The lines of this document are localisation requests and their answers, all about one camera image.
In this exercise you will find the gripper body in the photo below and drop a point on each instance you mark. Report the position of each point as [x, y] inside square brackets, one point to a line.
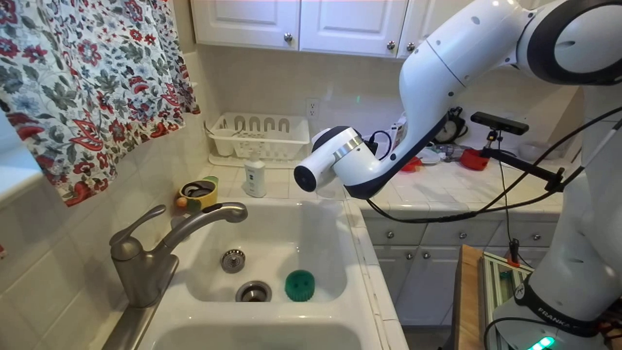
[340, 130]

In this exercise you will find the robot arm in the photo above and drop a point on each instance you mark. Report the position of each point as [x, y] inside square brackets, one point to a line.
[466, 53]

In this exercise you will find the white sink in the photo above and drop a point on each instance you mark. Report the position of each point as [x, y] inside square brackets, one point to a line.
[272, 233]

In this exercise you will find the metal sink strainer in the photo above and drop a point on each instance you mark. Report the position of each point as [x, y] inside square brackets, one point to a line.
[233, 261]

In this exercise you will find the metal sink drain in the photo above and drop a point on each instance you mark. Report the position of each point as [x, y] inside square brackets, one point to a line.
[253, 292]

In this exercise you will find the white dish rack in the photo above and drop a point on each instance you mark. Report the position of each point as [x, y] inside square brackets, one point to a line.
[272, 138]

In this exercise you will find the small red item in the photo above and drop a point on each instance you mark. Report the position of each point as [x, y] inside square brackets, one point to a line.
[412, 165]

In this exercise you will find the white plate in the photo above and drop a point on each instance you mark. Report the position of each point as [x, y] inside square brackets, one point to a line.
[430, 156]

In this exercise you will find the white soap bottle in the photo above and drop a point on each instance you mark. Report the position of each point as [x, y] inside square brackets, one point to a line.
[254, 177]

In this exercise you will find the black clock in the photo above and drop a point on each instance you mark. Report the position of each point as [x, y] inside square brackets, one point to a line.
[449, 129]

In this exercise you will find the white drawer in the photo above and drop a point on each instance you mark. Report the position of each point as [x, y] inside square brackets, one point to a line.
[527, 235]
[459, 234]
[398, 232]

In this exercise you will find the red bowl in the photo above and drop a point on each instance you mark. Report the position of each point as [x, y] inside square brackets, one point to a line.
[473, 159]

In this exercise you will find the white base cabinet door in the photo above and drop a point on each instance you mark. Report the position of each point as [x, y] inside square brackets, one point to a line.
[427, 291]
[393, 272]

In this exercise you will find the yellow green sponge holder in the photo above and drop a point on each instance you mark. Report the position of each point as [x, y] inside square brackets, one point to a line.
[199, 192]

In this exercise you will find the tap lever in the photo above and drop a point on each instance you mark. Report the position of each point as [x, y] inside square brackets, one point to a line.
[131, 233]

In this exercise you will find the grey metal tap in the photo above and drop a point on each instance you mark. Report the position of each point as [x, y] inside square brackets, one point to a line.
[146, 272]

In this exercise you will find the floral curtain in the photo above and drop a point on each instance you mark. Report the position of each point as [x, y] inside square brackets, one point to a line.
[82, 82]

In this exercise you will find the window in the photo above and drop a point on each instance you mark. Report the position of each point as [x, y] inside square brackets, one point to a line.
[14, 165]

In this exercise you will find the white wall socket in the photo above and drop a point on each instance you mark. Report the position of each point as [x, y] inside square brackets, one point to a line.
[312, 108]

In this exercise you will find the white wall cabinet door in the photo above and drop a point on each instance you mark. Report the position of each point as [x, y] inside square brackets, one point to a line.
[245, 19]
[352, 24]
[423, 19]

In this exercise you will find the white wall cabinet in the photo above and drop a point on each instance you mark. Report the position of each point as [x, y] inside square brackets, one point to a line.
[311, 24]

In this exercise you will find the camera on mount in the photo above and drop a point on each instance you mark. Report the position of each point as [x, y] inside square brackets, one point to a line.
[500, 123]

